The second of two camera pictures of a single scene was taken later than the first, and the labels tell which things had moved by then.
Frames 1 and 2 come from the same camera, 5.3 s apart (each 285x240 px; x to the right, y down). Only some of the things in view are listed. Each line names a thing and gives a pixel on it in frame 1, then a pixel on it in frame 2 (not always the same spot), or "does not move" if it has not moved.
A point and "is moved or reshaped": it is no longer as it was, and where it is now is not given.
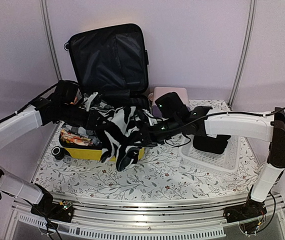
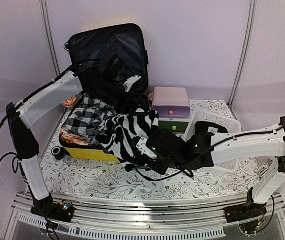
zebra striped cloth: (120, 124) is moved or reshaped
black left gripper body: (67, 116) -> (107, 90)
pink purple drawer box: (181, 92) does not move
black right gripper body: (171, 122) -> (168, 163)
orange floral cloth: (67, 137) does not move
